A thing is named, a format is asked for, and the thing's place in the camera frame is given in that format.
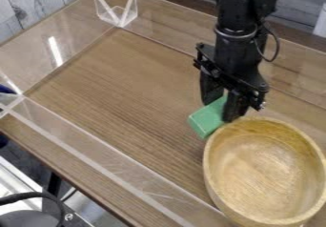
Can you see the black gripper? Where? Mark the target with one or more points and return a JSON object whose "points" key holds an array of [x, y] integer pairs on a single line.
{"points": [[229, 70]]}

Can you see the green rectangular block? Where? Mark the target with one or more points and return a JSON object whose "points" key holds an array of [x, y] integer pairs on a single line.
{"points": [[208, 118]]}

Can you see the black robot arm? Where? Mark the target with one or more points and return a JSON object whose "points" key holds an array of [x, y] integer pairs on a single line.
{"points": [[242, 18]]}

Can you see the brown wooden bowl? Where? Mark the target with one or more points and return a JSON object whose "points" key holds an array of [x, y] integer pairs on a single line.
{"points": [[265, 173]]}

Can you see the black table leg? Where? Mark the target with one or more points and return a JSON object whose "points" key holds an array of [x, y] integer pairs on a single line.
{"points": [[54, 184]]}

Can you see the black metal clamp plate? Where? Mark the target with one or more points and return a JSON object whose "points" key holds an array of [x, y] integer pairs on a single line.
{"points": [[73, 220]]}

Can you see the clear acrylic corner bracket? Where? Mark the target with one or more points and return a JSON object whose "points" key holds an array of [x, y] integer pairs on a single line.
{"points": [[118, 16]]}

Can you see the clear acrylic front wall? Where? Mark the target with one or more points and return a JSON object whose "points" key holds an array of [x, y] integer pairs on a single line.
{"points": [[129, 189]]}

